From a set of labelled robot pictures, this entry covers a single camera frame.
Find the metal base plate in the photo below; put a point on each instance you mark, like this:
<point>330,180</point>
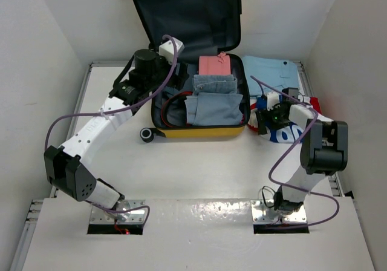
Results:
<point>99,217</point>
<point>262,215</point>

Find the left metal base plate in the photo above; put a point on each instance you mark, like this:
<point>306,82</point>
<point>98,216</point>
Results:
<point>99,217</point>

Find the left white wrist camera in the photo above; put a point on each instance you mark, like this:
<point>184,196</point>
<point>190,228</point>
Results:
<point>170,48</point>

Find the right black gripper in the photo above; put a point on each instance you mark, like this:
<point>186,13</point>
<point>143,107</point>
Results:
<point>272,126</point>

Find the pink towel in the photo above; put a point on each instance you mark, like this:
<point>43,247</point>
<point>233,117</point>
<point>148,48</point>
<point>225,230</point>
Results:
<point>243,118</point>

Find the red white blue shirt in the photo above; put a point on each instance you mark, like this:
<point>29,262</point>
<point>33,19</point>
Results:
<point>286,134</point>

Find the red and black headphones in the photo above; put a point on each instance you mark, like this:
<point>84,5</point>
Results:
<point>169,110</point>

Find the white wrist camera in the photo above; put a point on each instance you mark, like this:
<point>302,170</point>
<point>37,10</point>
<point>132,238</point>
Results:
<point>272,99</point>
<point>170,48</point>

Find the yellow suitcase with grey lining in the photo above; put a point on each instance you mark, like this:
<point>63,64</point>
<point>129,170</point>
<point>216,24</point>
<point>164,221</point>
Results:
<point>206,28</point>

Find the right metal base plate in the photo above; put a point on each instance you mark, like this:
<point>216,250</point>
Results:
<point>262,215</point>

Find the light blue folded shirt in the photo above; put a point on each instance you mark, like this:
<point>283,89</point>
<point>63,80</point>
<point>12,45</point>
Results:
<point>276,73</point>

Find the light blue denim jeans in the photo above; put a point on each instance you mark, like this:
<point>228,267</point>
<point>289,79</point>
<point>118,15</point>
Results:
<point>214,101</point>

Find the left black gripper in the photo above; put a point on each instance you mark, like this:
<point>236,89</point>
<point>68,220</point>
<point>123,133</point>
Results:
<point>176,80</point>

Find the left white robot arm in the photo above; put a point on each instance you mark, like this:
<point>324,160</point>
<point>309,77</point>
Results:
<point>67,165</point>

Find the pink cosmetic case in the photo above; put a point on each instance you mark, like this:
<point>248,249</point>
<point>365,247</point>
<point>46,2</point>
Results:
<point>215,65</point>

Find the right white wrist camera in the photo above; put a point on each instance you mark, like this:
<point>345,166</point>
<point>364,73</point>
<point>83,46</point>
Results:
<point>272,99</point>

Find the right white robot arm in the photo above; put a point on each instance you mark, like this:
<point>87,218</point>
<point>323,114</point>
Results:
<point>324,144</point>

